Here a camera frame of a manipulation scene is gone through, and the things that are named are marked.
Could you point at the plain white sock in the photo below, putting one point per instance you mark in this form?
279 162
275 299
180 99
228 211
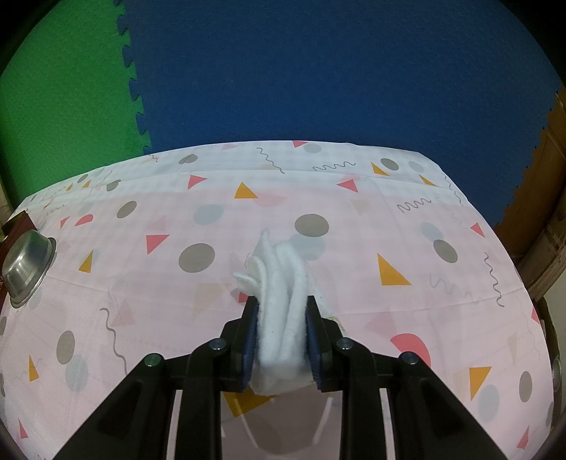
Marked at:
278 309

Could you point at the steel bowl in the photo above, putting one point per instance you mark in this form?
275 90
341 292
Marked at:
24 265

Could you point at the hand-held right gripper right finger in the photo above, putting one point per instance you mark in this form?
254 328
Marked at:
315 349

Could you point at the cardboard box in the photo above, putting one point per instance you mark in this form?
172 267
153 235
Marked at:
548 261

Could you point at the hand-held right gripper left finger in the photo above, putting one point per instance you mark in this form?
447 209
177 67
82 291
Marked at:
251 349

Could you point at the orange foam mat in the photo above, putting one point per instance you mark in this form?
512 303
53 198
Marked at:
530 185

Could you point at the blue foam mat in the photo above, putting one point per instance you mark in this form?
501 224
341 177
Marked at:
331 66

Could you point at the red and gold box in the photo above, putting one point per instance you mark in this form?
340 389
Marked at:
20 223

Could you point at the green foam mat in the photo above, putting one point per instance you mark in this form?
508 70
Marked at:
66 88

